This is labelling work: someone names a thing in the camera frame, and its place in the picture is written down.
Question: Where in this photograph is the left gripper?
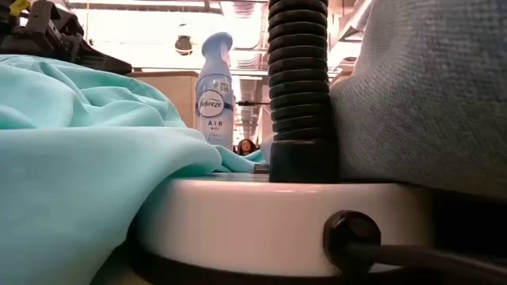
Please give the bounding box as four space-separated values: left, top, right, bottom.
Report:
0 0 134 76

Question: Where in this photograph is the mint green garment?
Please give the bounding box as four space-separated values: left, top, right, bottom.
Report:
0 54 267 285

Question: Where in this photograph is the light blue towel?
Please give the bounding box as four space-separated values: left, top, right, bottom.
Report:
330 0 507 199

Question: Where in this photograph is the beige fabric storage box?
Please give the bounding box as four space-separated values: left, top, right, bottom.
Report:
126 70 199 130

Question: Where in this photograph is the dark round ceiling fixture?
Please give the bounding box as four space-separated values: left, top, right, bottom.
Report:
174 34 194 56

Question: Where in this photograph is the blue Febreze spray bottle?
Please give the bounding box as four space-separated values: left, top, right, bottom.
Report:
193 31 235 151

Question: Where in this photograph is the person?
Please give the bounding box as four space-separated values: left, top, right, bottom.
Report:
236 138 259 157

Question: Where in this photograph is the white gooseneck desk lamp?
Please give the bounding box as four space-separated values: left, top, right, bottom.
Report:
126 0 440 285

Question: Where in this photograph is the black lamp power cable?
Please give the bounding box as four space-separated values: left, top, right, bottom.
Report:
322 209 507 285

